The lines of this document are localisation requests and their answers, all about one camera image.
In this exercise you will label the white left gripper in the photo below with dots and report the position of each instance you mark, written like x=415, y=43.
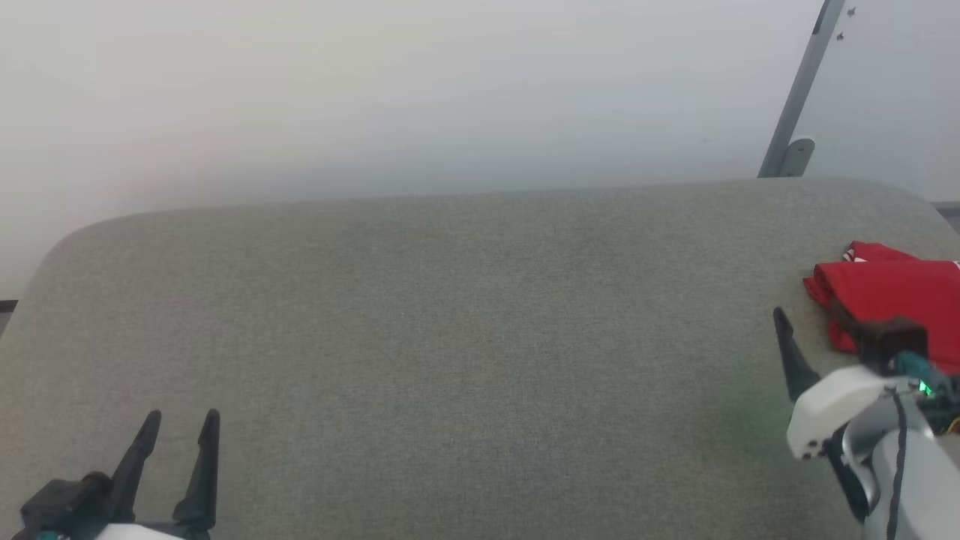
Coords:
x=142, y=532

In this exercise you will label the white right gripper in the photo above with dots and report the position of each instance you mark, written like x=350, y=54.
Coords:
x=840, y=405

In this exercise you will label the red and white garment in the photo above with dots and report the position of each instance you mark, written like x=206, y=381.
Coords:
x=892, y=292

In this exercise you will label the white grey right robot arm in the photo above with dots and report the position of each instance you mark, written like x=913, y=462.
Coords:
x=915, y=480

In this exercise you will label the grey fabric sofa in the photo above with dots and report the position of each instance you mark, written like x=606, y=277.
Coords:
x=450, y=337

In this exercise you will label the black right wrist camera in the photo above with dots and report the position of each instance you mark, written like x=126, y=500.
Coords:
x=892, y=345

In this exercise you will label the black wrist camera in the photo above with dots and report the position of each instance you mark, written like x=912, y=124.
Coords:
x=892, y=345
x=64, y=502

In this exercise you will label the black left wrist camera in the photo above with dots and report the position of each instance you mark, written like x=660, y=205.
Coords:
x=64, y=502

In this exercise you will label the grey metal post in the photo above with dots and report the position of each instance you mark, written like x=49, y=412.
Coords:
x=799, y=90

